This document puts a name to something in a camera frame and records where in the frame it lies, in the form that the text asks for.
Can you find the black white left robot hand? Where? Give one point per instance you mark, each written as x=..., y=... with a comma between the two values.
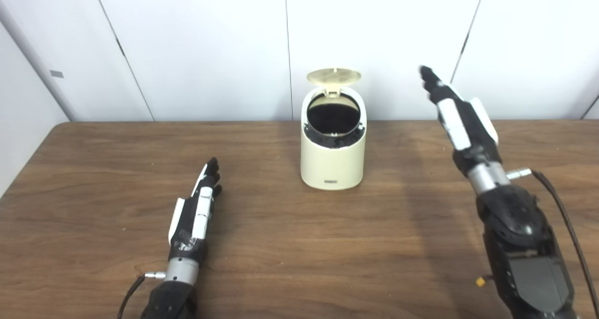
x=192, y=221

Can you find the round cream bin lid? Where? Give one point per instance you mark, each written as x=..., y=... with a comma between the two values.
x=333, y=76

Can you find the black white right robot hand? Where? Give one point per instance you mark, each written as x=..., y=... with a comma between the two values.
x=468, y=127

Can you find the black bin liner bag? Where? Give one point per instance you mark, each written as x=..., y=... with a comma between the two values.
x=333, y=118

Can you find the cream-colored bin body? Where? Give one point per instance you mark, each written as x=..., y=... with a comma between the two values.
x=332, y=167

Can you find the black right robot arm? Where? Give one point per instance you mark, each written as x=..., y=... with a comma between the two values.
x=519, y=244

